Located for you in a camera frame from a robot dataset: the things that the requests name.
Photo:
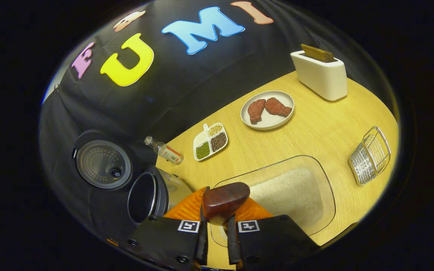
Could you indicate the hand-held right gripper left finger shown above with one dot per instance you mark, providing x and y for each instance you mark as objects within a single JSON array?
[{"x": 204, "y": 244}]

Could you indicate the clear glass dish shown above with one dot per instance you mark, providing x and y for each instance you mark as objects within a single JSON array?
[{"x": 328, "y": 203}]

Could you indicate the black backdrop cloth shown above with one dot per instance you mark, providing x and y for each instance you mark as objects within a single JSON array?
[{"x": 202, "y": 82}]

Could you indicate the brown wooden spoon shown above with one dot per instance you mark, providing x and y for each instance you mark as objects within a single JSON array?
[{"x": 224, "y": 199}]

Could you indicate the small glass bottle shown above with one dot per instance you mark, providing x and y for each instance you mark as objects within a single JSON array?
[{"x": 168, "y": 152}]

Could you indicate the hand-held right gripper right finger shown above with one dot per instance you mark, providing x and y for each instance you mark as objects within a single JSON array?
[{"x": 233, "y": 244}]

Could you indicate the white rice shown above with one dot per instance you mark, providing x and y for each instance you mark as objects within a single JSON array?
[{"x": 288, "y": 195}]

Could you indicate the white round plate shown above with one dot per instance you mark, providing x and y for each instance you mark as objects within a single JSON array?
[{"x": 271, "y": 122}]

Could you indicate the dark grey rice cooker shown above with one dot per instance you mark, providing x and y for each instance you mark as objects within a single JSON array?
[{"x": 153, "y": 195}]

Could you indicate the white divided bean dish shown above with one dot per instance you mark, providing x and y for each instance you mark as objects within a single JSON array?
[{"x": 211, "y": 142}]

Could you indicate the brown meat piece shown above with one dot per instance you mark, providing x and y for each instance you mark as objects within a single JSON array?
[
  {"x": 255, "y": 111},
  {"x": 277, "y": 107}
]

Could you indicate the white utensil holder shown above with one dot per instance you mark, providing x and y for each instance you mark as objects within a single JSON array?
[{"x": 320, "y": 79}]

